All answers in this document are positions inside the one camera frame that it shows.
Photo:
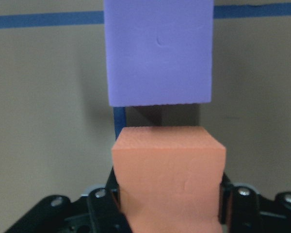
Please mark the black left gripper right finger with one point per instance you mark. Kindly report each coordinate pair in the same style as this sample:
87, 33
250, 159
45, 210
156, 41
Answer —
242, 209

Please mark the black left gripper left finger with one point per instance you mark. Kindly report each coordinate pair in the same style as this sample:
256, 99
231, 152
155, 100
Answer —
96, 212

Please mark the orange foam block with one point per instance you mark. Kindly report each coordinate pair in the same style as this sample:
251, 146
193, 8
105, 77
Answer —
169, 179

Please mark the purple foam block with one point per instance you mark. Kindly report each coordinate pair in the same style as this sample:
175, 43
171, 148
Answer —
158, 52

